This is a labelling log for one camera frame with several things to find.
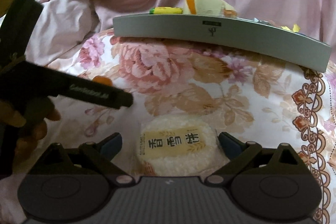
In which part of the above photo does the round rice cracker packet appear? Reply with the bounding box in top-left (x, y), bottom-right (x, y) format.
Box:
top-left (136, 114), bottom-right (230, 177)

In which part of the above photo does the yellow green snack bar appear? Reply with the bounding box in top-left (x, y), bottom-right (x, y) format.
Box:
top-left (149, 7), bottom-right (183, 14)

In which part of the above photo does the left hand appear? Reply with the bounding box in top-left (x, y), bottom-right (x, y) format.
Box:
top-left (1, 97), bottom-right (55, 179)

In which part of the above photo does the floral bed sheet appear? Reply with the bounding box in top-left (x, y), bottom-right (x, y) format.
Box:
top-left (1, 30), bottom-right (335, 223)

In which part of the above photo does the light pink duvet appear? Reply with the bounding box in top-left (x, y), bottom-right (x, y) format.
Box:
top-left (25, 0), bottom-right (101, 65)

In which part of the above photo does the grey snack tray box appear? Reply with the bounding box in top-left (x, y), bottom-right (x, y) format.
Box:
top-left (113, 14), bottom-right (331, 72)

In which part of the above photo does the yellow crumpled wrapper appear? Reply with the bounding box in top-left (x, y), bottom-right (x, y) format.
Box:
top-left (281, 24), bottom-right (301, 33)

